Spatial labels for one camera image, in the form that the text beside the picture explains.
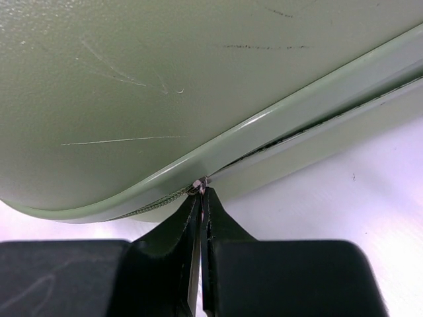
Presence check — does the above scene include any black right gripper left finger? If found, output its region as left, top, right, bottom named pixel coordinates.
left=1, top=195, right=201, bottom=316

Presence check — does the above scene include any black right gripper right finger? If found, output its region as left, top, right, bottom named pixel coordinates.
left=201, top=188, right=387, bottom=316

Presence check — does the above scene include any green hard-shell suitcase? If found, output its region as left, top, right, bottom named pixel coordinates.
left=1, top=1, right=422, bottom=223

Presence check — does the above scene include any suitcase zipper pull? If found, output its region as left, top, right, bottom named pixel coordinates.
left=192, top=176, right=209, bottom=195

